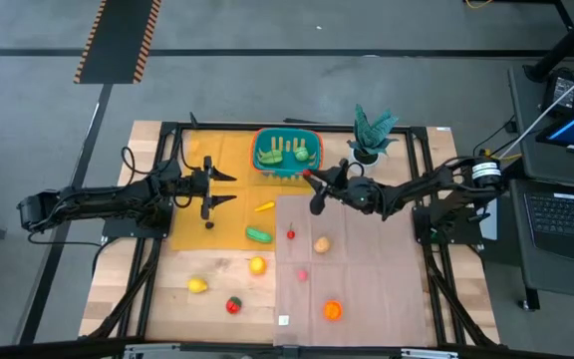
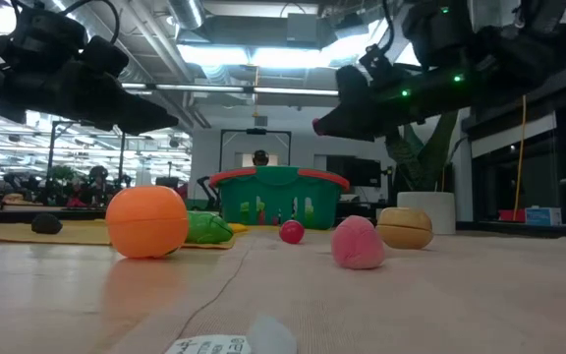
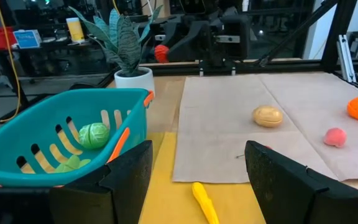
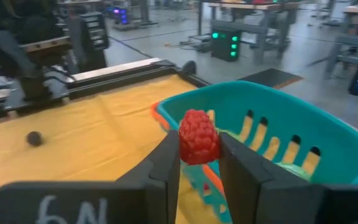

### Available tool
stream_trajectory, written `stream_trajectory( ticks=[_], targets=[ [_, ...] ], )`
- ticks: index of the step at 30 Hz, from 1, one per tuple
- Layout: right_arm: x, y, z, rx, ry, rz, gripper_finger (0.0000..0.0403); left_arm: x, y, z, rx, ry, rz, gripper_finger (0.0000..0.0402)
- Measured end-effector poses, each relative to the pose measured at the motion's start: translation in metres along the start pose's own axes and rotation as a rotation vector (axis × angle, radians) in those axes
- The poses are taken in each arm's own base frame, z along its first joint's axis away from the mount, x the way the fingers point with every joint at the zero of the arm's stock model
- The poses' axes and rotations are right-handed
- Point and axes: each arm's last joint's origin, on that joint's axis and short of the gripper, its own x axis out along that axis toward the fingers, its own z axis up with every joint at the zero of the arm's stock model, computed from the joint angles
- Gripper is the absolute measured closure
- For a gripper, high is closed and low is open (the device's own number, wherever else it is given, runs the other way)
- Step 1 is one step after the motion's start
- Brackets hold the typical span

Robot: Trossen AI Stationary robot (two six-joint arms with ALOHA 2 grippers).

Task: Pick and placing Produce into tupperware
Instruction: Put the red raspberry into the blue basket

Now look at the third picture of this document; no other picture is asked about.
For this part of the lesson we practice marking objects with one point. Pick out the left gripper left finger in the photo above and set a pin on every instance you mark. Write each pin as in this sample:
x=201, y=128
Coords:
x=120, y=186

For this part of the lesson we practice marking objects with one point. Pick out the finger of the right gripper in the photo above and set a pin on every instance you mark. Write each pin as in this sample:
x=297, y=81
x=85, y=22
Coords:
x=194, y=43

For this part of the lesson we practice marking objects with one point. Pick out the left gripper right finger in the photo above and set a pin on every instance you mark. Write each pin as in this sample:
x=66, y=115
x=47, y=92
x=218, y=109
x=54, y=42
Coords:
x=284, y=193

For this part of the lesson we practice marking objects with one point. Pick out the red toy strawberry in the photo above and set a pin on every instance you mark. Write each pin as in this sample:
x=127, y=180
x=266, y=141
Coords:
x=161, y=53

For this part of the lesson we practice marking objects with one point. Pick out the green toy lettuce leaf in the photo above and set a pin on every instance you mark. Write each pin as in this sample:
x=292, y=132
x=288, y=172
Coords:
x=71, y=164

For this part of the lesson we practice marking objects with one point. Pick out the green toy cabbage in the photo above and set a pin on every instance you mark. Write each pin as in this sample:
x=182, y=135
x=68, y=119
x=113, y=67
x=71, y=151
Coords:
x=94, y=135

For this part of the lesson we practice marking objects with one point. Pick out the tan toy potato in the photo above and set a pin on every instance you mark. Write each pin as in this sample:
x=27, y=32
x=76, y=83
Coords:
x=267, y=116

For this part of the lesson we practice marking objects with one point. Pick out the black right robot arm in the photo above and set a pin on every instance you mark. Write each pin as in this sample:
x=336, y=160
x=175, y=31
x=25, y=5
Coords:
x=217, y=63

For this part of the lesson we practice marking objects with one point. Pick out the yellow cloth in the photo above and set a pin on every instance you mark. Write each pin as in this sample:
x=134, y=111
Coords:
x=172, y=202

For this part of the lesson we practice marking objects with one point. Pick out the snake plant in white pot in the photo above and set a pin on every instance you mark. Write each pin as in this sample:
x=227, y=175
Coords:
x=134, y=82

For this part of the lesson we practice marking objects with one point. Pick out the pink toy peach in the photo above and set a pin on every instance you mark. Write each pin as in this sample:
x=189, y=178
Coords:
x=335, y=137

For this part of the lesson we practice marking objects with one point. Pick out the beige cloth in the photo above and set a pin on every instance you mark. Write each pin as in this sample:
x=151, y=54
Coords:
x=222, y=124

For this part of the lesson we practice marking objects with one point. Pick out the teal basket with orange rim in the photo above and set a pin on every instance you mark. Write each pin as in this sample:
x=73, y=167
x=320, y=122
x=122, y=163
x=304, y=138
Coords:
x=26, y=124

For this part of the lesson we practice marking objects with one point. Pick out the yellow white cylinder container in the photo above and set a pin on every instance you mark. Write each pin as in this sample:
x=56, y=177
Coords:
x=75, y=29

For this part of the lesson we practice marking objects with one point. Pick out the blue white box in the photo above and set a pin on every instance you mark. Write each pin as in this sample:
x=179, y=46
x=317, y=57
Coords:
x=26, y=39

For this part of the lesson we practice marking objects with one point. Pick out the silver aluminium bracket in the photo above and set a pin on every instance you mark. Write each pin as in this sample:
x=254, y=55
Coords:
x=345, y=57

